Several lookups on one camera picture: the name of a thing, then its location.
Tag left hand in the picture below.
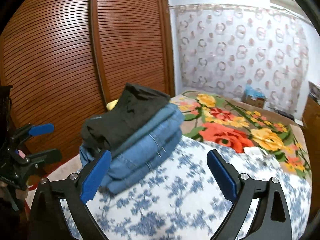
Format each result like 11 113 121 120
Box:
0 181 29 201

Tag cardboard box with blue bag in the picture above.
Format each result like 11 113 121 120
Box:
241 85 266 108

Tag long wooden sideboard cabinet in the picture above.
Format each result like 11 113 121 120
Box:
303 81 320 193

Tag wooden louvred wardrobe door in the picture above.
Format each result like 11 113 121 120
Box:
1 0 174 162

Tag colourful flower blanket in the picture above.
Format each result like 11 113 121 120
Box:
170 91 312 182

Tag patterned sheer curtain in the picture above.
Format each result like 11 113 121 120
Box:
174 4 309 118

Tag folded blue jeans stack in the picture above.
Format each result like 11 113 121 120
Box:
79 102 185 196

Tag blue floral white bedspread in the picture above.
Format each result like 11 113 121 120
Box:
60 134 313 240

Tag black pants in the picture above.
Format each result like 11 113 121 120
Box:
81 83 170 151

